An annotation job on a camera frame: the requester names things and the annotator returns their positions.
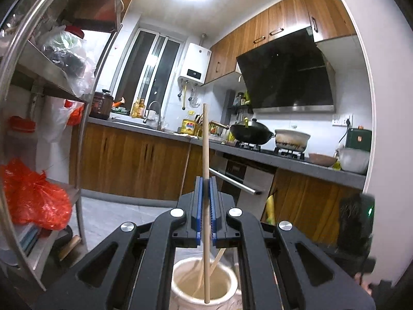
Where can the white wall socket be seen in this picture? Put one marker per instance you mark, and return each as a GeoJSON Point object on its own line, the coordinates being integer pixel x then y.
{"type": "Point", "coordinates": [341, 120]}

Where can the built-in oven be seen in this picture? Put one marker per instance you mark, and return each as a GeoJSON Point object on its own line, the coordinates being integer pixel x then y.
{"type": "Point", "coordinates": [238, 174]}

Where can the small red plastic bag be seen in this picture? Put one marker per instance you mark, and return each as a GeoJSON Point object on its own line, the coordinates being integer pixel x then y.
{"type": "Point", "coordinates": [75, 116]}

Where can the wooden chopstick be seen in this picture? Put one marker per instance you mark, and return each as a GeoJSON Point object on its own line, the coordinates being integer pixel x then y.
{"type": "Point", "coordinates": [205, 142]}
{"type": "Point", "coordinates": [216, 261]}

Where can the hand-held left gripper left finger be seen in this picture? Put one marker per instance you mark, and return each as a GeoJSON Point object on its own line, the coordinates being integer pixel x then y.
{"type": "Point", "coordinates": [199, 210]}

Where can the wooden kitchen counter cabinets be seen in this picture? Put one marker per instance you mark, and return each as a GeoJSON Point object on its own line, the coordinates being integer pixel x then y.
{"type": "Point", "coordinates": [129, 158]}

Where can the red-lidded clear container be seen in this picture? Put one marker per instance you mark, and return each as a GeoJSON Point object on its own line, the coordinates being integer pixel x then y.
{"type": "Point", "coordinates": [21, 124]}

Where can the wooden wall cabinets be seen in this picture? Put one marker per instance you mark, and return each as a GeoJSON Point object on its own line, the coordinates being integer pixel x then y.
{"type": "Point", "coordinates": [284, 16]}

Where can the cream ceramic double utensil holder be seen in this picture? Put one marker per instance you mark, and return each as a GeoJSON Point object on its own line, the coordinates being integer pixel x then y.
{"type": "Point", "coordinates": [221, 282]}

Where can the steel faucet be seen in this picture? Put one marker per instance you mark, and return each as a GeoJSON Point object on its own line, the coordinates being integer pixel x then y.
{"type": "Point", "coordinates": [159, 119]}

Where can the yellow curved item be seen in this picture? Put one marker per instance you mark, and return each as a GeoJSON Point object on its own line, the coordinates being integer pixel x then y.
{"type": "Point", "coordinates": [271, 208]}

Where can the white plastic bag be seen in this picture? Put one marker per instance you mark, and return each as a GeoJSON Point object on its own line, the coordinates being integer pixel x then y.
{"type": "Point", "coordinates": [55, 119]}

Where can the yellow oil bottle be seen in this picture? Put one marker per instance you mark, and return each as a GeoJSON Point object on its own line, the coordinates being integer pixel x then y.
{"type": "Point", "coordinates": [188, 126]}

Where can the amber bottle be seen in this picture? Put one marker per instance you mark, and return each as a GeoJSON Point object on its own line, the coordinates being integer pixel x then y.
{"type": "Point", "coordinates": [142, 109]}
{"type": "Point", "coordinates": [135, 109]}

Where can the stainless steel shelving rack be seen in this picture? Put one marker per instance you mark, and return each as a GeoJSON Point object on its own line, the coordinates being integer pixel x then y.
{"type": "Point", "coordinates": [38, 16]}

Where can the gas stove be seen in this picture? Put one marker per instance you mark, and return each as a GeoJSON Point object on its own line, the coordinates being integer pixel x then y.
{"type": "Point", "coordinates": [284, 153]}

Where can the white basin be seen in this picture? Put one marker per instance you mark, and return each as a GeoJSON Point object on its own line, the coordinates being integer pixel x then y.
{"type": "Point", "coordinates": [353, 161]}

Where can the clear plastic bag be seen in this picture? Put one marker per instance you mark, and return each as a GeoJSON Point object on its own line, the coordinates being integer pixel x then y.
{"type": "Point", "coordinates": [64, 55]}

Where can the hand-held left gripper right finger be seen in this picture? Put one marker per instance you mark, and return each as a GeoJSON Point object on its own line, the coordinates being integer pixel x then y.
{"type": "Point", "coordinates": [213, 210]}

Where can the white water heater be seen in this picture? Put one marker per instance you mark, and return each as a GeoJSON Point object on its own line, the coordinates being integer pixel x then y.
{"type": "Point", "coordinates": [195, 63]}

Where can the dark green appliance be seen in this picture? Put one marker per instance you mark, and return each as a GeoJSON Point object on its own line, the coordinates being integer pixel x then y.
{"type": "Point", "coordinates": [359, 139]}

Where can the dark red rice cooker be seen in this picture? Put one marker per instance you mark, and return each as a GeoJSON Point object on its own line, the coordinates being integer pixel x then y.
{"type": "Point", "coordinates": [100, 105]}

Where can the large red plastic bag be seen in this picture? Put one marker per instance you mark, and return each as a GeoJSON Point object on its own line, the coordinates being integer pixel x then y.
{"type": "Point", "coordinates": [32, 197]}

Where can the black range hood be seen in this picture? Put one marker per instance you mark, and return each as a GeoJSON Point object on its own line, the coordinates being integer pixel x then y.
{"type": "Point", "coordinates": [287, 74]}

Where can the kitchen window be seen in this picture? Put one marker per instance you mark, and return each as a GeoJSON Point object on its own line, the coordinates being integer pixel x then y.
{"type": "Point", "coordinates": [142, 64]}

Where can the white cooking pot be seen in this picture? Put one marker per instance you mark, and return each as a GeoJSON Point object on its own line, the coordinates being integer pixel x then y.
{"type": "Point", "coordinates": [292, 139]}

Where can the black wok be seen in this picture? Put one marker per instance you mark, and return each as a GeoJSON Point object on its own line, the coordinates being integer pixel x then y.
{"type": "Point", "coordinates": [251, 134]}

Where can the brown bowl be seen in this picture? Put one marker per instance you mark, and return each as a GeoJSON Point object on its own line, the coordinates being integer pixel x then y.
{"type": "Point", "coordinates": [322, 160]}

